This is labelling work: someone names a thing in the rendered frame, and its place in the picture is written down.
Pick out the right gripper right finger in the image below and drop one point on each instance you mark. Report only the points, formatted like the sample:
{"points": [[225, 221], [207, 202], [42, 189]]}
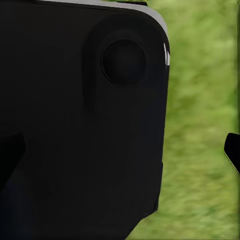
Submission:
{"points": [[232, 149]]}

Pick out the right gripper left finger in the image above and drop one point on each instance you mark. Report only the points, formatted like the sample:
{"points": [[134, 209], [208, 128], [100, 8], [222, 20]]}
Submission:
{"points": [[12, 149]]}

